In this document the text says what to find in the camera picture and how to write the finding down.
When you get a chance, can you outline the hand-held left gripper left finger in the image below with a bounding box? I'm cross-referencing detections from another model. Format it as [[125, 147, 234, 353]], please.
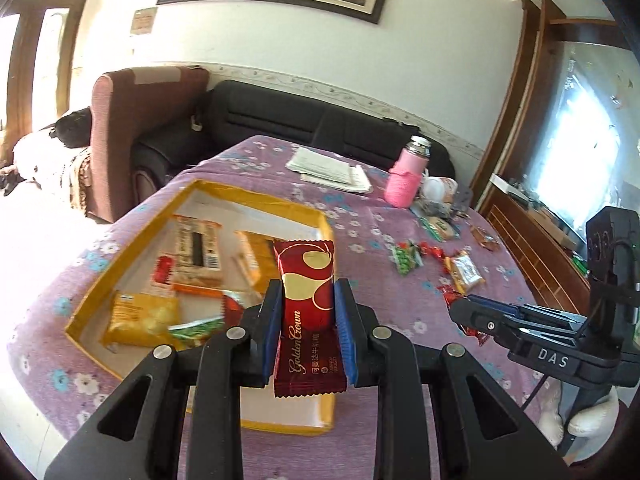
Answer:
[[42, 277, 286, 480]]

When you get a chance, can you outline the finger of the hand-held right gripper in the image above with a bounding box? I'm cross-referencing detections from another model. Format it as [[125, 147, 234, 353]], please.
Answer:
[[467, 294, 591, 333], [447, 298, 587, 357]]

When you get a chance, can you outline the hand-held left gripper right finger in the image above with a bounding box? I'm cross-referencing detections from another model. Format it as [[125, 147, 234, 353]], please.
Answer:
[[334, 279, 573, 480]]

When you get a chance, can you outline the dark red gold packet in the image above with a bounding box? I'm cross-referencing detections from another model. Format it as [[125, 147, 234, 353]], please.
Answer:
[[272, 239, 347, 400]]

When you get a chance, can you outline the orange snack packet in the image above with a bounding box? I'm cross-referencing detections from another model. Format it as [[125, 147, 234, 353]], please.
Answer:
[[234, 230, 281, 295]]

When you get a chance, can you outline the large cream cracker packet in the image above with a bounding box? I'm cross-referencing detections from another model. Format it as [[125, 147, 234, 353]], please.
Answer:
[[170, 214, 225, 297]]

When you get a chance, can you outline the white red snack packet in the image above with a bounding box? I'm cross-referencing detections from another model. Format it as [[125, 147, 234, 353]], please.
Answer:
[[152, 255, 176, 291]]

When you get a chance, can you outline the yellow snack packet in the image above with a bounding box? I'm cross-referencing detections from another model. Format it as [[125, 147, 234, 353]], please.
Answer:
[[100, 291, 182, 348]]

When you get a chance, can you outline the yellow-taped cardboard box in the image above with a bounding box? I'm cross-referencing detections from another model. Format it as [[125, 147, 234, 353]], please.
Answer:
[[65, 178, 337, 436]]

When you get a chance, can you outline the red candy wrapper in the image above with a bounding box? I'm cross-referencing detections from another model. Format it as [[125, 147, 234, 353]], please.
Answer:
[[457, 325, 493, 347]]

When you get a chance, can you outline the purple floral tablecloth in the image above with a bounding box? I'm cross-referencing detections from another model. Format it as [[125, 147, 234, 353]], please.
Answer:
[[7, 134, 561, 480]]

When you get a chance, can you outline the beige wafer packet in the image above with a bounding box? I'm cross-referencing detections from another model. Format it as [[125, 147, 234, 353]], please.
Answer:
[[444, 250, 487, 295]]

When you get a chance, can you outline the wooden television cabinet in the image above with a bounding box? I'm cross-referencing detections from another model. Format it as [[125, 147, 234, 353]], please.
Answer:
[[470, 0, 621, 301]]

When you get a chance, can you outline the green snack packet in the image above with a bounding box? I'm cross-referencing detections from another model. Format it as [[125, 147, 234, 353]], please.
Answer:
[[167, 315, 226, 348]]

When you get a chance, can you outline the brown candy wrapper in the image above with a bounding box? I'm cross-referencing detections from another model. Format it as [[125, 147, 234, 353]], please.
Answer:
[[470, 226, 501, 252]]

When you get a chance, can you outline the green candy wrapper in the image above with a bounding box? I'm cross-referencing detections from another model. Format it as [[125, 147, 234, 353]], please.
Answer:
[[390, 241, 425, 277]]

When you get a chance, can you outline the white rounded object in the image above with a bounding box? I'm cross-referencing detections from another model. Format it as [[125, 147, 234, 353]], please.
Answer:
[[537, 385, 626, 463]]

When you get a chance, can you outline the green white packet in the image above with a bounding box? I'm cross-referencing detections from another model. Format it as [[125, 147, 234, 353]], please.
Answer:
[[419, 216, 461, 242]]

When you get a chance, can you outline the dark grey fuzzy item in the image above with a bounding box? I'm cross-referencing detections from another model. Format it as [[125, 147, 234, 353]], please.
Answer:
[[412, 199, 471, 221]]

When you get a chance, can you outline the white cup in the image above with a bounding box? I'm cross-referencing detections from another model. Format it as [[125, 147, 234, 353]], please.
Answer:
[[420, 176, 458, 203]]

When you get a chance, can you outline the pink knit-sleeved bottle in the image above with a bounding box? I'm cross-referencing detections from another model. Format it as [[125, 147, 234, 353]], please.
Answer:
[[384, 135, 433, 209]]

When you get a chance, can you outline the white paper stack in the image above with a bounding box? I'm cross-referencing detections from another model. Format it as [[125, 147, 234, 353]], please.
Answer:
[[285, 146, 375, 195]]

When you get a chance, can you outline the television screen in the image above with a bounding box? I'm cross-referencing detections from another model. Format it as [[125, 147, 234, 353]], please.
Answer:
[[527, 40, 640, 241]]

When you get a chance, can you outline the black sofa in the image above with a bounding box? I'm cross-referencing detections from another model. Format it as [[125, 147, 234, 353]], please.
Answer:
[[131, 79, 457, 191]]

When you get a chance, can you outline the brown armchair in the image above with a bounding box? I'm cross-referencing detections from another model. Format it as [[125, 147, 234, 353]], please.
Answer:
[[65, 66, 211, 225]]

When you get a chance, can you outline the black cloth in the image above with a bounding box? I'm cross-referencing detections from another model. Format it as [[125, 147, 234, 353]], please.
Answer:
[[50, 107, 93, 150]]

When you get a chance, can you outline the patterned throw cloth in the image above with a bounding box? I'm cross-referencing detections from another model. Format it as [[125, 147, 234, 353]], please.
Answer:
[[0, 130, 93, 211]]

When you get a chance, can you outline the black cable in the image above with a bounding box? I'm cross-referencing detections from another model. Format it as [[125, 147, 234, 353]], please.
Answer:
[[520, 375, 553, 411]]

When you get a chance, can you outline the wall notice paper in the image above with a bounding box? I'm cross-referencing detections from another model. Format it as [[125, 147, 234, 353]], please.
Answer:
[[130, 6, 158, 36]]

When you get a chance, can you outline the wooden door frame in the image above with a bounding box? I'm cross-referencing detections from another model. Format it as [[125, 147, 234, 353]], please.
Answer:
[[0, 0, 106, 136]]

